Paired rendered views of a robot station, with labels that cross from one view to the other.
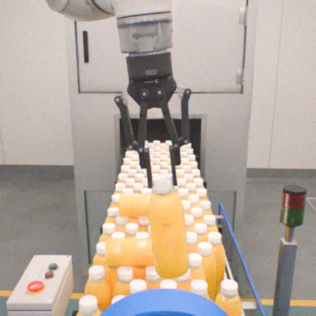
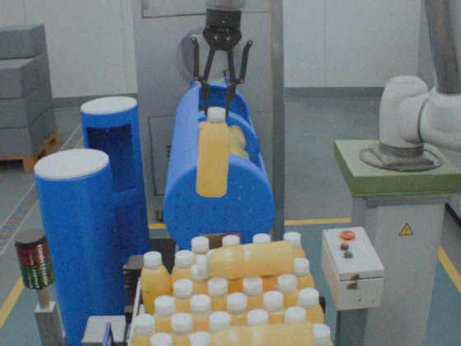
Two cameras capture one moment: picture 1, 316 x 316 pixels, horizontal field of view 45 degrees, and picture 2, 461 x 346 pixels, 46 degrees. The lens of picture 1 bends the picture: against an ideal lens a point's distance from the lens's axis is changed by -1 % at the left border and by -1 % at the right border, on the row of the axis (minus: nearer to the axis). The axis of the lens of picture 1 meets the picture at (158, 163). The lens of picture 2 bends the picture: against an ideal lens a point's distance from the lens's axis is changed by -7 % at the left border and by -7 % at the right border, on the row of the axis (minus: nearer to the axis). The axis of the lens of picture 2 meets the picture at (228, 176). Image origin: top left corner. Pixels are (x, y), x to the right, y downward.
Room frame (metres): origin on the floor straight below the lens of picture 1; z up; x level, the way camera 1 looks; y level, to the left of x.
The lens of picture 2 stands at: (1.90, -0.03, 1.74)
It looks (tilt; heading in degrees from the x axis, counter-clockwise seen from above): 22 degrees down; 178
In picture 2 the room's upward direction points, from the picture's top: 2 degrees counter-clockwise
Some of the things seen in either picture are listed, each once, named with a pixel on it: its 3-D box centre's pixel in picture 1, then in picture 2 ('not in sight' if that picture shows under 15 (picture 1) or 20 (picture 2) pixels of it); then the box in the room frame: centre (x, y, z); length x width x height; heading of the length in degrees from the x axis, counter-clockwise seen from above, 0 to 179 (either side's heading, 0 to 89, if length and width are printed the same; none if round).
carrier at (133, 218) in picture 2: not in sight; (117, 189); (-0.83, -0.51, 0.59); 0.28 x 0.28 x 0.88
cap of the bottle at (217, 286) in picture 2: not in sight; (217, 286); (0.89, -0.02, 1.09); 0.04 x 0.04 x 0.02
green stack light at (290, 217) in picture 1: (291, 213); (36, 269); (0.97, -0.37, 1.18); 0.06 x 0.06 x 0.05
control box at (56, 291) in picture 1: (44, 293); (351, 266); (0.79, 0.28, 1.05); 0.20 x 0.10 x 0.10; 0
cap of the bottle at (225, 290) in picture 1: (228, 287); (152, 259); (0.77, -0.17, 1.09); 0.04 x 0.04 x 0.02
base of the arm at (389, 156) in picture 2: not in sight; (398, 147); (0.13, 0.61, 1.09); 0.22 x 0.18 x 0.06; 3
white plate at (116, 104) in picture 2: not in sight; (109, 105); (-0.83, -0.51, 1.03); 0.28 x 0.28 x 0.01
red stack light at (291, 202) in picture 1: (293, 198); (32, 250); (0.97, -0.37, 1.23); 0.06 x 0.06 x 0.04
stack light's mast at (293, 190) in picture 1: (291, 215); (37, 272); (0.97, -0.37, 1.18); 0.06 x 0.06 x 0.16
